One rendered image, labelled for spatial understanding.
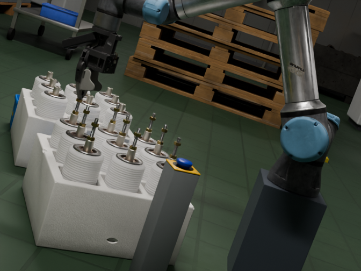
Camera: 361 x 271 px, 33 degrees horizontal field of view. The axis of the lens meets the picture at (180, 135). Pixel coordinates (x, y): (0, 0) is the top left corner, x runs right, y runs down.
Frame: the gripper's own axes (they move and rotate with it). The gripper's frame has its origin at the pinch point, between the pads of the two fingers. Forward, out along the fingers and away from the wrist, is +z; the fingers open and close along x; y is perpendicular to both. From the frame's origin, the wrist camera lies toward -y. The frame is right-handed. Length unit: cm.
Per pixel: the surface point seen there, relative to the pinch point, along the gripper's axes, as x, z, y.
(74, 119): -0.8, 7.5, 1.3
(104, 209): -17.4, 21.4, 27.3
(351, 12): 873, -99, -87
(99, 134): 3.7, 9.9, 8.3
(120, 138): -1.1, 7.2, 17.4
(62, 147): -13.0, 12.6, 7.5
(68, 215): -23.5, 24.8, 21.2
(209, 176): 100, 34, 15
